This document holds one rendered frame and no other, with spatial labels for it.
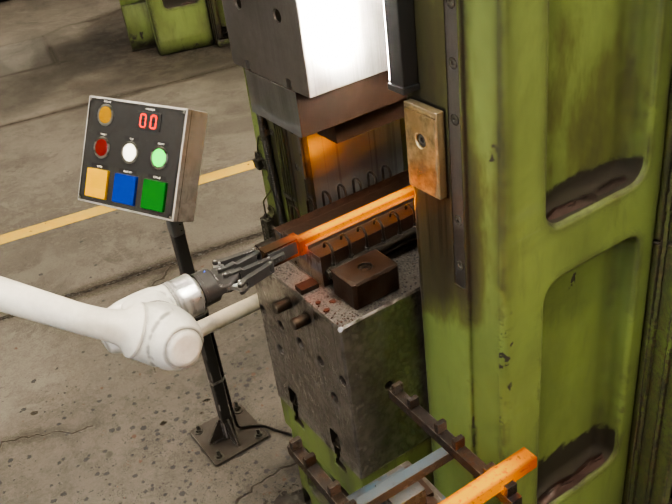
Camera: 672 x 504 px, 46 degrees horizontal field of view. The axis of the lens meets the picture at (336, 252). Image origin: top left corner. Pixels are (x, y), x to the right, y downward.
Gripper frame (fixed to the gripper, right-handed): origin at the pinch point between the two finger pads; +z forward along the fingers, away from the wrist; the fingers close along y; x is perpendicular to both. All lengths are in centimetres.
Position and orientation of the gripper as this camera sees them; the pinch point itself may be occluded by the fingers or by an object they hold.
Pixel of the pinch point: (280, 251)
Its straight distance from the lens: 172.8
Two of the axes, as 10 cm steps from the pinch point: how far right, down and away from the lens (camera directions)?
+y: 5.6, 3.9, -7.3
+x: -1.4, -8.2, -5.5
